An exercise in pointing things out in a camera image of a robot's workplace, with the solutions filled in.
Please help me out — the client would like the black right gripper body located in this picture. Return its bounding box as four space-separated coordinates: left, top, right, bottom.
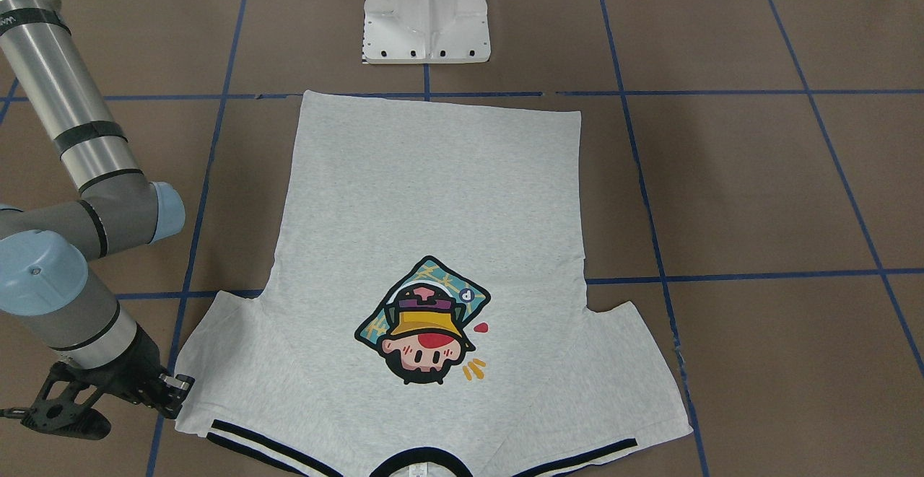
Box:
2 328 171 440

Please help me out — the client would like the grey cartoon print t-shirt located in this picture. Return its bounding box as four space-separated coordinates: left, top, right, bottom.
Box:
175 90 692 476

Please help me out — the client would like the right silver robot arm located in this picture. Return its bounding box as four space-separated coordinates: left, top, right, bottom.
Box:
1 0 195 440

